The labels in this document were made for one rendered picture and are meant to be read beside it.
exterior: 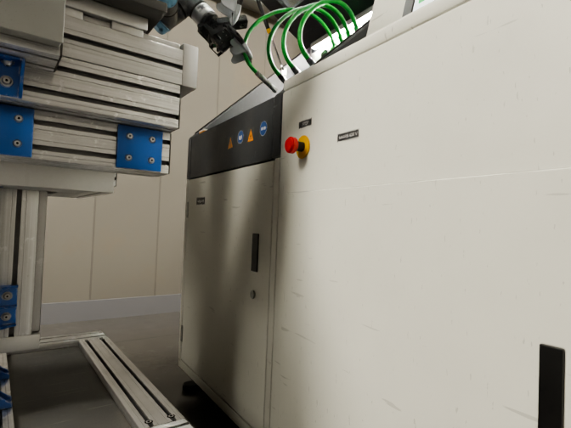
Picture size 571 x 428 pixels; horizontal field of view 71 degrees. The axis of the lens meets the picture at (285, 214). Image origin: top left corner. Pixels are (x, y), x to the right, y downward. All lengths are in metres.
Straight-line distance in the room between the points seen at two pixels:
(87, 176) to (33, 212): 0.16
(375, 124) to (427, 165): 0.14
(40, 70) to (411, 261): 0.69
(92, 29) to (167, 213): 2.11
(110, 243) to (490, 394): 2.45
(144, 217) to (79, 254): 0.44
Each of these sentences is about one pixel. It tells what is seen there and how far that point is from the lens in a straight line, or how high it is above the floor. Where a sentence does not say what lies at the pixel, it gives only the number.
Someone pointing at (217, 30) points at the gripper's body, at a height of 1.28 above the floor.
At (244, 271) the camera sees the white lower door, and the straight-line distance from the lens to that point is 1.13.
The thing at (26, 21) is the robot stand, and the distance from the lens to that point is 0.73.
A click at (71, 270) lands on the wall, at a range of 2.75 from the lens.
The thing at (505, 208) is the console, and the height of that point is 0.66.
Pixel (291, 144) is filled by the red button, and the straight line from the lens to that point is 0.87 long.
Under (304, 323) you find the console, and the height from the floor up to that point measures 0.42.
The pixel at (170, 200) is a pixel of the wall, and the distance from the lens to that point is 2.89.
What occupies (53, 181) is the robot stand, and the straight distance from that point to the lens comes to 0.93.
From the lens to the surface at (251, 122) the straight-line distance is 1.15.
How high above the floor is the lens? 0.62
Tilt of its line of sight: 2 degrees up
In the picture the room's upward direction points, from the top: 2 degrees clockwise
